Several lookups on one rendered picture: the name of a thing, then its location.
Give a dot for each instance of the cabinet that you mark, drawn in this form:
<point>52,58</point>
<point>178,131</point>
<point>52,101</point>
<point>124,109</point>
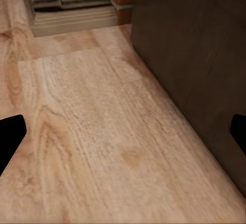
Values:
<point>197,51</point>

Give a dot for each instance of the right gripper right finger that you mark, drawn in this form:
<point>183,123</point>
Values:
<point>238,131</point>

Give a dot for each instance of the wood fireplace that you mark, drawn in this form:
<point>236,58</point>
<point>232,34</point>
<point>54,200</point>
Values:
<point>53,17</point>

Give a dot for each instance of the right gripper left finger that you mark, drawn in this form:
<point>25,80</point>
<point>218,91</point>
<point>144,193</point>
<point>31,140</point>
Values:
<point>12,131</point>

